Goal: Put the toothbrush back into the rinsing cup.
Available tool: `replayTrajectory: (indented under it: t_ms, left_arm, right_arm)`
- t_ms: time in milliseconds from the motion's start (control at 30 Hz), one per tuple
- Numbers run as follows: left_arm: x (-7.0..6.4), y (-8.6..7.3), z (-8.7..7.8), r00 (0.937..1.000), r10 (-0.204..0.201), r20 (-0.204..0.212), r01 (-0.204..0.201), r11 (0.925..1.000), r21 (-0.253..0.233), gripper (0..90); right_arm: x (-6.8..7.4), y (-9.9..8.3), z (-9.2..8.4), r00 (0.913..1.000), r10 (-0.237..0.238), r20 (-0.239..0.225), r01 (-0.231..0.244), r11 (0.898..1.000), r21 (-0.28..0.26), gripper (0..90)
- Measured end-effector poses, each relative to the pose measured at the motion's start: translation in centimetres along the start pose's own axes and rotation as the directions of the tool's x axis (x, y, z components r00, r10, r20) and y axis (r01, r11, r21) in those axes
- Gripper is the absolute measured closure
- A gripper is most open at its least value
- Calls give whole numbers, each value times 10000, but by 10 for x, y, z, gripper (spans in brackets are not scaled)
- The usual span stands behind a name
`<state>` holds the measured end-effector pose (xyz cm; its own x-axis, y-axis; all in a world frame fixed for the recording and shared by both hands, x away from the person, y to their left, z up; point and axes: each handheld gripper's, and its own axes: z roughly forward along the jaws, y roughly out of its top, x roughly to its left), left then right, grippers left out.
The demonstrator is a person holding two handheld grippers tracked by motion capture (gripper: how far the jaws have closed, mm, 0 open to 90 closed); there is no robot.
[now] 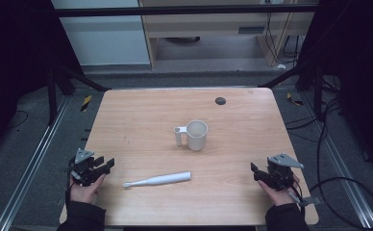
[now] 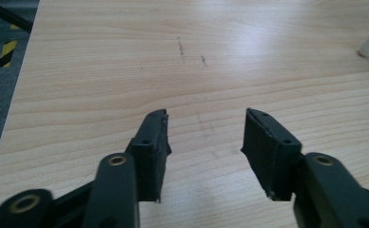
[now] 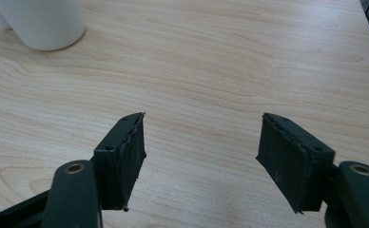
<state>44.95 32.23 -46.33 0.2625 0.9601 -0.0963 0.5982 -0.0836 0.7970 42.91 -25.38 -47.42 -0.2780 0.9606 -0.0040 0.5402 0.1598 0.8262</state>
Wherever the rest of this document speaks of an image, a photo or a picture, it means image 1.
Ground black and yellow tape strip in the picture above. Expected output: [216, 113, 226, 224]
[80, 94, 93, 113]
[286, 91, 305, 107]

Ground person's left hand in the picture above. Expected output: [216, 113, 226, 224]
[69, 173, 108, 205]

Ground black metal stand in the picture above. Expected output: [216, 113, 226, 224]
[258, 57, 328, 122]
[45, 64, 112, 127]

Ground white cup with handle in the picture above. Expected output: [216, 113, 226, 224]
[173, 119, 210, 152]

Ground black horizontal frame bar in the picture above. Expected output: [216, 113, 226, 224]
[51, 4, 319, 19]

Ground grey cable plug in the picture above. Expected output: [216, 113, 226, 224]
[288, 192, 322, 208]

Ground person's right hand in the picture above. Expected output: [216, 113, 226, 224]
[257, 173, 302, 207]

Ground black curtain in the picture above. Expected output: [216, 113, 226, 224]
[294, 0, 373, 181]
[0, 0, 85, 162]

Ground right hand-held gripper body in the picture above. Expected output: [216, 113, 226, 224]
[265, 152, 306, 193]

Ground black hanging cables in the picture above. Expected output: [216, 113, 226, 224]
[264, 12, 304, 65]

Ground white electric toothbrush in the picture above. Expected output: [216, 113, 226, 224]
[122, 170, 192, 190]

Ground black cable loop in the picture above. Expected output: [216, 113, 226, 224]
[309, 95, 373, 231]

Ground white cabinet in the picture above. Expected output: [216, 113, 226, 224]
[50, 0, 152, 67]

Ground light wooden desk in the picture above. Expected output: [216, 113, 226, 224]
[137, 0, 317, 69]

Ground aluminium floor rail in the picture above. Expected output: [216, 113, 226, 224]
[299, 90, 373, 230]
[0, 95, 72, 231]

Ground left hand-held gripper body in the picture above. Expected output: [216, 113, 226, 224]
[67, 147, 96, 188]

